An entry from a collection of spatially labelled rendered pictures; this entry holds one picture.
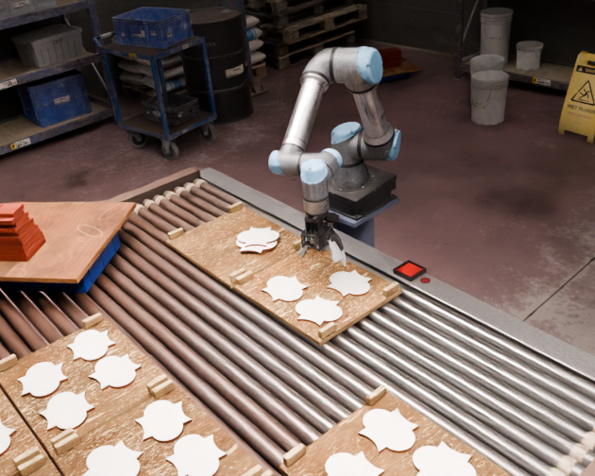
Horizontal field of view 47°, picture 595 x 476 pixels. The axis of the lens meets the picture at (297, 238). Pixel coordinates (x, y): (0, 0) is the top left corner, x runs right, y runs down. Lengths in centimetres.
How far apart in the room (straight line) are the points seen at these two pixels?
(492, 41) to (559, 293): 342
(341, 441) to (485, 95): 434
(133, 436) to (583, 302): 258
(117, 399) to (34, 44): 461
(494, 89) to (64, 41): 358
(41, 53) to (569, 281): 449
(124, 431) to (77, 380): 26
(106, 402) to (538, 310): 239
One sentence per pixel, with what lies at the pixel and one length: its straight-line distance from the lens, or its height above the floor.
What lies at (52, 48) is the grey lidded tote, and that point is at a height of 77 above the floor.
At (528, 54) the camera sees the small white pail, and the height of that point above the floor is 29.
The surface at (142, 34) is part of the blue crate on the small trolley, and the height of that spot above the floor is 95.
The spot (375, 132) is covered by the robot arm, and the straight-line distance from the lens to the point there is 250.
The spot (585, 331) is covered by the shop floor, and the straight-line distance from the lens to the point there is 358.
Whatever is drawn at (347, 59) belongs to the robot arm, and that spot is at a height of 153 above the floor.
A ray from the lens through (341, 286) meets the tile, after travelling 214.
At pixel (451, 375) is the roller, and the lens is 187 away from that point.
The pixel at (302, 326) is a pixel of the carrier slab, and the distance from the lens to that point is 201.
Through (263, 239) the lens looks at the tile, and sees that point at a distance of 239.
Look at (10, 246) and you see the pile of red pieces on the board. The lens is 240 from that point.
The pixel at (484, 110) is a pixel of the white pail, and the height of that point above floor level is 12.
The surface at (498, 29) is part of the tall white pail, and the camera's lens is 669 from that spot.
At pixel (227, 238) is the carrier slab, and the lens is 247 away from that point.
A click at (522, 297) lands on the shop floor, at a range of 375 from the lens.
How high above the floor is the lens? 218
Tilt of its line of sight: 31 degrees down
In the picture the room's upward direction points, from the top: 6 degrees counter-clockwise
